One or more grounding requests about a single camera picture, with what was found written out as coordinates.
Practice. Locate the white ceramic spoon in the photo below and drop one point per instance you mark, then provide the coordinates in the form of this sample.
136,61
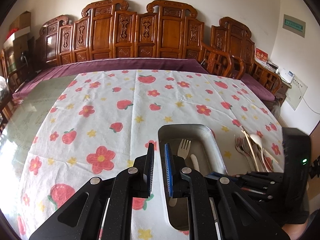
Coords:
263,160

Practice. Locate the white plastic bag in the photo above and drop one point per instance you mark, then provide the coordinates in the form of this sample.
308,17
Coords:
4,89

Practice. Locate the cream plastic fork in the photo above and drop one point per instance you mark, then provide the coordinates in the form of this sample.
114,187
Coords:
184,148

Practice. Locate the carved wooden long sofa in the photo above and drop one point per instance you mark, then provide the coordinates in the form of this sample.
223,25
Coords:
109,30

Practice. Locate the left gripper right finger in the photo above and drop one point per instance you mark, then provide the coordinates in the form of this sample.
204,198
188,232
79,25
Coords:
217,209

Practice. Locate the metal rectangular tray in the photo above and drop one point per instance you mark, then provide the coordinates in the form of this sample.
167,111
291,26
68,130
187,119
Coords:
209,159

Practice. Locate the floral strawberry tablecloth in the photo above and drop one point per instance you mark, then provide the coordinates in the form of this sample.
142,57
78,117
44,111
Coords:
104,120

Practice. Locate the purple armchair cushion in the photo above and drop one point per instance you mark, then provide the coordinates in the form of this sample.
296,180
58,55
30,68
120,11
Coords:
258,89

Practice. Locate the stacked cardboard boxes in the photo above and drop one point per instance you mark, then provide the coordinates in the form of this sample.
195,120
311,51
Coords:
17,39

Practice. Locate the white router box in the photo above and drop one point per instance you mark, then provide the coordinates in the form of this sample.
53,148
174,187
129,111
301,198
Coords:
286,75

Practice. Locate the green wall sign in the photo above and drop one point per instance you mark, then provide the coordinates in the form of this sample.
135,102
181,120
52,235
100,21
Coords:
294,25

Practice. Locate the grey bag on floor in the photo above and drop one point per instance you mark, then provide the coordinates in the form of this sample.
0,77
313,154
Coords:
276,108

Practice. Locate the purple sofa cushion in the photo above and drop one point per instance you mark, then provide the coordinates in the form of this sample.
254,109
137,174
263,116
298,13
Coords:
184,65

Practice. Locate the red greeting card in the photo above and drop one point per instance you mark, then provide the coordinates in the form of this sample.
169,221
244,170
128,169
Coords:
260,56

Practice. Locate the carved wooden armchair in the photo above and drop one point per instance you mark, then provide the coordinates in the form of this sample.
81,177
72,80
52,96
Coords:
234,38

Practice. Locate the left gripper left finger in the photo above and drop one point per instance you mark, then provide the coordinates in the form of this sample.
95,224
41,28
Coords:
102,209

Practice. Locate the white wall poster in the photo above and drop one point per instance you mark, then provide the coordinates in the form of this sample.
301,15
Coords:
295,94

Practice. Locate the wooden side table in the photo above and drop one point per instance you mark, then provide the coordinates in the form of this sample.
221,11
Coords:
280,94

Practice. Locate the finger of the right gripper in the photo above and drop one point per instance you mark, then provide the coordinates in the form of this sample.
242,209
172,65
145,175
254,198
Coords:
215,175

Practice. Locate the wooden chopstick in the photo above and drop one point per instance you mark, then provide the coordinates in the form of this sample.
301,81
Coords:
251,149
267,152

